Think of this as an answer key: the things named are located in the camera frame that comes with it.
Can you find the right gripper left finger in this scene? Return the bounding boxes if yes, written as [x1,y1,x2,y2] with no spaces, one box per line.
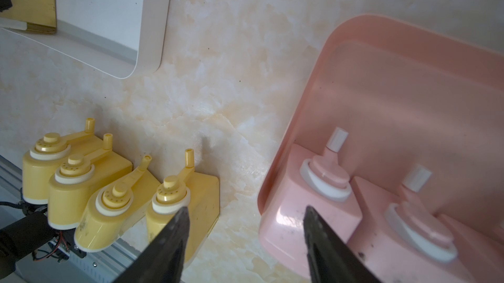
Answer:
[114,207,190,283]

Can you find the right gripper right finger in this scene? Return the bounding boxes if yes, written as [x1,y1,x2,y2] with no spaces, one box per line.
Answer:
[303,206,379,283]

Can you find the pink sharpener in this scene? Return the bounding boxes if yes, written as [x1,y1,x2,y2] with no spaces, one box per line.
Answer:
[437,214,503,282]
[347,165,475,282]
[259,128,363,278]

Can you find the yellow sharpener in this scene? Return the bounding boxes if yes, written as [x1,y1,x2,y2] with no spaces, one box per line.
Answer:
[22,118,102,205]
[1,0,57,35]
[73,155,160,253]
[47,134,133,231]
[146,149,220,267]

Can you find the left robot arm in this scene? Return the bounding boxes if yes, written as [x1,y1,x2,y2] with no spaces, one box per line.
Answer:
[1,211,59,279]

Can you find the pink storage tray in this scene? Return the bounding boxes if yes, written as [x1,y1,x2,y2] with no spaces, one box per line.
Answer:
[257,14,503,238]

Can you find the white storage tray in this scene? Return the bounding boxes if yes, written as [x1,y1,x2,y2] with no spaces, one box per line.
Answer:
[15,0,170,79]

